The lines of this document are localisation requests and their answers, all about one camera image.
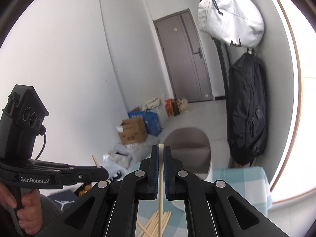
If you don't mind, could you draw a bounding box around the wooden chopstick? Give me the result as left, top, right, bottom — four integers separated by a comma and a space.
92, 155, 101, 168
162, 211, 171, 230
137, 211, 159, 236
137, 221, 153, 237
158, 144, 164, 237

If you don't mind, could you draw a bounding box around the person's left hand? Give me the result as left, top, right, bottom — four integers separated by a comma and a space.
1, 183, 43, 235

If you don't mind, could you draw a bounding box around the white plastic bag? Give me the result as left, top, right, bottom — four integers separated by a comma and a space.
100, 154, 127, 178

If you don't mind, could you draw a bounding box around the navy jordan shoe box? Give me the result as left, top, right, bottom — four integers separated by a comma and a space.
48, 190, 79, 211

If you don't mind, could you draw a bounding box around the teal checked table cloth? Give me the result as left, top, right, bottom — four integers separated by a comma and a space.
130, 162, 280, 236

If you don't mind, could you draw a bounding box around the grey parcel bag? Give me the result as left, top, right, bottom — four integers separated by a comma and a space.
114, 141, 158, 163

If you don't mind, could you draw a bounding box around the white grey utensil holder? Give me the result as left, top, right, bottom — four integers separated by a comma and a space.
163, 127, 214, 211

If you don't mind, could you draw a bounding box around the brown cardboard box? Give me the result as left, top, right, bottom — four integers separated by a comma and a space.
116, 116, 147, 144

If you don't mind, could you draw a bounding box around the blue cardboard box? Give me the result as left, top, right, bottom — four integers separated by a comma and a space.
128, 111, 162, 136

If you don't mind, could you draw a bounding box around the translucent plastic bag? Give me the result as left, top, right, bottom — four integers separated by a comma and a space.
179, 98, 191, 113

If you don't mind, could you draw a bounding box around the red black shopping bag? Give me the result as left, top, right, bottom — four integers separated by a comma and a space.
165, 99, 181, 116

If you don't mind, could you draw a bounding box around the black backpack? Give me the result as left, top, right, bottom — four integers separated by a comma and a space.
227, 53, 268, 166

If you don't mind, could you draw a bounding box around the beige cloth pile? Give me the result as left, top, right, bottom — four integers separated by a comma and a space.
141, 97, 161, 111

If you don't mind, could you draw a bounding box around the black metal stand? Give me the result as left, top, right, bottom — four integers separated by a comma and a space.
190, 0, 232, 99

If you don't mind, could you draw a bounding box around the grey entrance door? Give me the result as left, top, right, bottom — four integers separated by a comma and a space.
154, 9, 213, 103

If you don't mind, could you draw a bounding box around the white hanging bag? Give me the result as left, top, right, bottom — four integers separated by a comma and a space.
198, 0, 265, 48

